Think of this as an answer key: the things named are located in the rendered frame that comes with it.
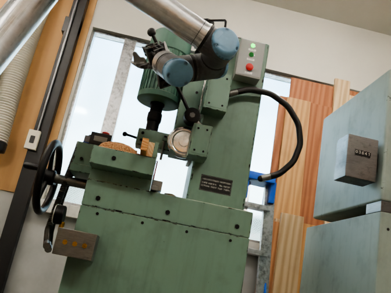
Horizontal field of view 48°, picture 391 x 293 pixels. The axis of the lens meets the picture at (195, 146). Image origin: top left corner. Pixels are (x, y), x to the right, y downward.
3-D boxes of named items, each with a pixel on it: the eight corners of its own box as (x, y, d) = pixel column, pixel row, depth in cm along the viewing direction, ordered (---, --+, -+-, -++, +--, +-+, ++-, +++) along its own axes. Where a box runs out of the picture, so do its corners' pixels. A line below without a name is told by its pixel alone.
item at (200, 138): (185, 159, 166) (191, 129, 169) (203, 163, 166) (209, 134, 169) (188, 153, 157) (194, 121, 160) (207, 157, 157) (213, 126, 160)
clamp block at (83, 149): (76, 171, 179) (82, 150, 182) (109, 178, 180) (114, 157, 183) (71, 163, 165) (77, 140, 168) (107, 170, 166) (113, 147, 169)
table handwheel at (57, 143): (38, 219, 177) (58, 152, 187) (88, 229, 178) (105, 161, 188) (21, 205, 150) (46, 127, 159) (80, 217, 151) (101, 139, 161)
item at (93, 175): (98, 197, 188) (100, 188, 189) (146, 207, 190) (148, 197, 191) (88, 178, 150) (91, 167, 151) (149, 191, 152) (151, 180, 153)
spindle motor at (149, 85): (136, 106, 189) (151, 43, 198) (176, 115, 191) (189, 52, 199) (136, 90, 173) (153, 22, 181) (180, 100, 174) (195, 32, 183)
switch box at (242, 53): (231, 80, 177) (238, 45, 181) (256, 85, 177) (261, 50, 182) (235, 73, 171) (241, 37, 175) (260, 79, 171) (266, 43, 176)
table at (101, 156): (81, 188, 200) (84, 175, 202) (148, 202, 203) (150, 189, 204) (59, 155, 142) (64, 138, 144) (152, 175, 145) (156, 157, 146)
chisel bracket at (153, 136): (134, 152, 179) (138, 132, 181) (168, 158, 180) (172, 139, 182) (134, 147, 172) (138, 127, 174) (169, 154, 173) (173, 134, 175)
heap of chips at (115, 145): (98, 152, 154) (100, 142, 155) (137, 160, 155) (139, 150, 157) (95, 145, 146) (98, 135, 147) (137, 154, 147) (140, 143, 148)
